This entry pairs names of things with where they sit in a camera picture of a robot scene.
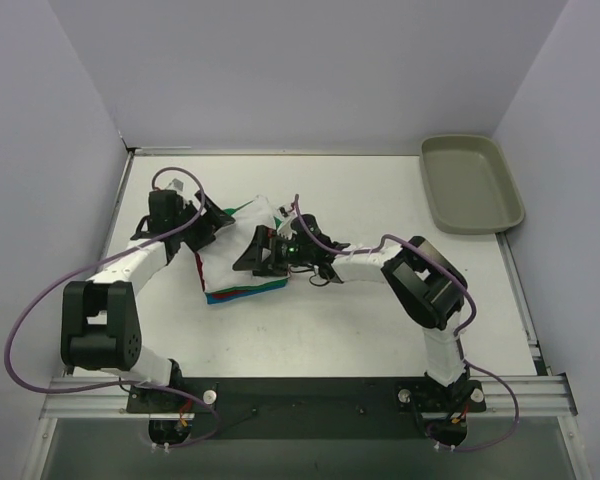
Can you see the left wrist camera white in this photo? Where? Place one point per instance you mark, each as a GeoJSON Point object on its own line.
{"type": "Point", "coordinates": [176, 185]}

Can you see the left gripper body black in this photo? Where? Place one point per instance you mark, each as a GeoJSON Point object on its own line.
{"type": "Point", "coordinates": [206, 220]}

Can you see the blue t shirt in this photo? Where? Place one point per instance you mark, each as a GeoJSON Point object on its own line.
{"type": "Point", "coordinates": [256, 289]}

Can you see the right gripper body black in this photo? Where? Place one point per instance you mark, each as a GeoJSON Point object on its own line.
{"type": "Point", "coordinates": [268, 251]}

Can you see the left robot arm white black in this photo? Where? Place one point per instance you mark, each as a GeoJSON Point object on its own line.
{"type": "Point", "coordinates": [100, 328]}

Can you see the white t shirt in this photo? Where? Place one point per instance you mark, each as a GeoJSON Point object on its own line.
{"type": "Point", "coordinates": [220, 283]}

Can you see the red t shirt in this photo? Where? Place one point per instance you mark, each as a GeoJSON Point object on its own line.
{"type": "Point", "coordinates": [214, 296]}

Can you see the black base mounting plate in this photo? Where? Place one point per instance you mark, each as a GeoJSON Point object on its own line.
{"type": "Point", "coordinates": [380, 408]}

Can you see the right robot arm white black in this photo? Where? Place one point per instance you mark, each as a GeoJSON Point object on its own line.
{"type": "Point", "coordinates": [428, 287]}

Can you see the green t shirt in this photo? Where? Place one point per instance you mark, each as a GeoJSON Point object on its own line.
{"type": "Point", "coordinates": [256, 212]}

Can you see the aluminium rail profile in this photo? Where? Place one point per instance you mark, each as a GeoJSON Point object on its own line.
{"type": "Point", "coordinates": [537, 396]}

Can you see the grey plastic tray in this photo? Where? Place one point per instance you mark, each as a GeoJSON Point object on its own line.
{"type": "Point", "coordinates": [468, 185]}

